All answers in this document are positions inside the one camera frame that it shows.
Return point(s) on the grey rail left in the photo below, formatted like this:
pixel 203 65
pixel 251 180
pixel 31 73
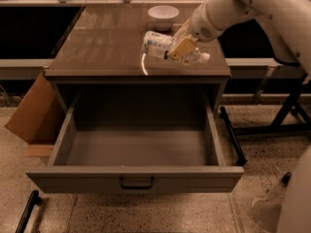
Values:
pixel 22 69

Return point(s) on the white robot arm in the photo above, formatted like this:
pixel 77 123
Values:
pixel 289 26

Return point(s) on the white ceramic bowl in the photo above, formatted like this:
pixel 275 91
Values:
pixel 162 17

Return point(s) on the black drawer handle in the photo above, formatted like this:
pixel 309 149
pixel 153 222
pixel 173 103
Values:
pixel 136 184

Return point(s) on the grey open top drawer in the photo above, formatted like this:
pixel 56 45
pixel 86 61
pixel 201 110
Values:
pixel 171 137

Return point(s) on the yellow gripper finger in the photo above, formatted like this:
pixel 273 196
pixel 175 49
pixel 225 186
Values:
pixel 183 32
pixel 181 48

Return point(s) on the brown cardboard box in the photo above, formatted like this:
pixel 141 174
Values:
pixel 38 117

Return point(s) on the grey cabinet with glossy top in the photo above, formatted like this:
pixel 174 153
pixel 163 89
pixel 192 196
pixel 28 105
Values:
pixel 105 45

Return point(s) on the black metal stand base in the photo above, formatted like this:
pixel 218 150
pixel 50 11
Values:
pixel 277 126

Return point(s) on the black bar lower left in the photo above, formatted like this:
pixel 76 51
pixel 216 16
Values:
pixel 33 200

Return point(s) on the clear plastic bottle white label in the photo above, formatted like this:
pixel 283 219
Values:
pixel 158 45

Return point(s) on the black foot lower right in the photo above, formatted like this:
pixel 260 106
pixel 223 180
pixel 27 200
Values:
pixel 285 180

